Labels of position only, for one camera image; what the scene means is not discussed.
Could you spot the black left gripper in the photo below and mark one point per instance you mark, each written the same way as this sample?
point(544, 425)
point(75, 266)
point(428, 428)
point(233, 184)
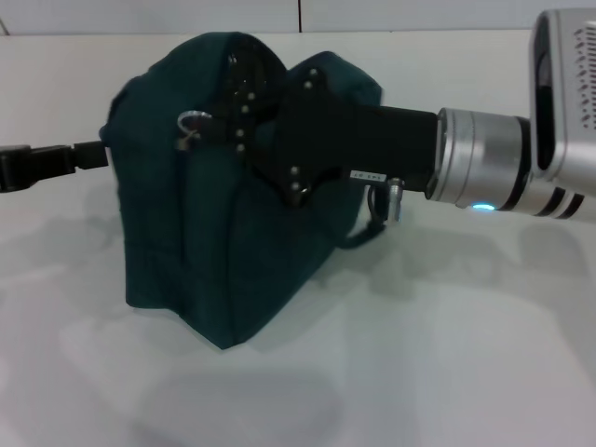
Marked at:
point(32, 167)

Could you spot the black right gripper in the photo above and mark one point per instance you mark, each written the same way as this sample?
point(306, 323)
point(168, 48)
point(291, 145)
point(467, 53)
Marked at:
point(354, 139)

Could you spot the teal insulated lunch bag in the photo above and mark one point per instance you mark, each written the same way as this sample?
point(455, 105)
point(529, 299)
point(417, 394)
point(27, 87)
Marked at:
point(209, 256)

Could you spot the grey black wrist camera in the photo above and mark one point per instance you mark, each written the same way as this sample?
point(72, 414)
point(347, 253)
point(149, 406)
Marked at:
point(568, 93)

